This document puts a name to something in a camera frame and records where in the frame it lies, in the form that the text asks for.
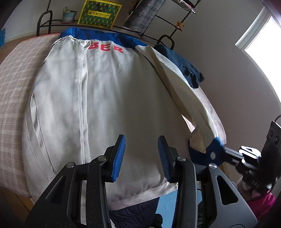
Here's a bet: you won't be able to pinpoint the black metal clothes rack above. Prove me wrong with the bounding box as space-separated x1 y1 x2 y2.
36 0 202 50

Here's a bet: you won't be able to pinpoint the folded clothes on rack shelf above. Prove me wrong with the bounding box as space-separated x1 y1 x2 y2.
179 0 197 14

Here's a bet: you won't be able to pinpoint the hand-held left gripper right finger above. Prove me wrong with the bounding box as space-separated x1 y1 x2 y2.
158 135 258 228

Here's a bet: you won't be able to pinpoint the dark quilted cloth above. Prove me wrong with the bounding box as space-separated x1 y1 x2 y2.
110 198 163 228

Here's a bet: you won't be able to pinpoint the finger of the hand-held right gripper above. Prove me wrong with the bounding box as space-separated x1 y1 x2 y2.
221 145 262 159
222 155 258 171

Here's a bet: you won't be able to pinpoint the light blue panel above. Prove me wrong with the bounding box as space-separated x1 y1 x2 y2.
157 190 179 228

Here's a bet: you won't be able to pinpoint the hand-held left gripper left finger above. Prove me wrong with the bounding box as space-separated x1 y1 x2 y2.
25 134 126 228

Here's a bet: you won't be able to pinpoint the white and blue jacket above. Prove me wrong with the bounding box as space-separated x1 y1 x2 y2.
22 27 226 226

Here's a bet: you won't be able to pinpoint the pink bag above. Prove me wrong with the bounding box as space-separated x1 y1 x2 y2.
246 189 276 222

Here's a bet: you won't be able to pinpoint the grey plaid coat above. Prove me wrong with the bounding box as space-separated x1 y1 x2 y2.
123 0 165 35

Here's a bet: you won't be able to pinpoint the green yellow patterned box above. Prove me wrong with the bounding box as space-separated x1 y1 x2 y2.
77 0 123 29

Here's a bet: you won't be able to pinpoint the dark blue folded garment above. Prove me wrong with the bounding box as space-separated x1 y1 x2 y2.
157 44 205 89

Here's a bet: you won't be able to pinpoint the window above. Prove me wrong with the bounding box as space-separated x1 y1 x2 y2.
235 6 281 88

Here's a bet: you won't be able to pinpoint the potted plant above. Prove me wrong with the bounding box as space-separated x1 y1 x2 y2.
61 6 78 23

